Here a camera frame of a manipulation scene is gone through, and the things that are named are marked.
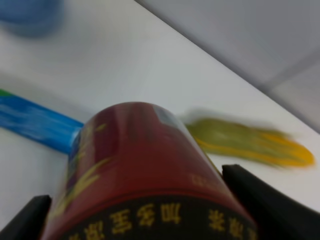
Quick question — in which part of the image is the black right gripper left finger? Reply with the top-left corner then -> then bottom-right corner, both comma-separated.
0,195 -> 52,240

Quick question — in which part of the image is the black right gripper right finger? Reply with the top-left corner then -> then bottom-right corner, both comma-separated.
222,164 -> 320,240

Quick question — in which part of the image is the red soda can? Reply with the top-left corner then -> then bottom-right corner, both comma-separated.
42,102 -> 258,240

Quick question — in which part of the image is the toy corn cob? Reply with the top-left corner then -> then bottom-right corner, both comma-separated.
185,117 -> 316,167

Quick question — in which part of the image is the Darlie toothpaste box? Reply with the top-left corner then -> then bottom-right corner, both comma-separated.
0,89 -> 84,154

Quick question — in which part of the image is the blue plastic bowl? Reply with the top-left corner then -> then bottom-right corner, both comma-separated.
0,0 -> 65,38

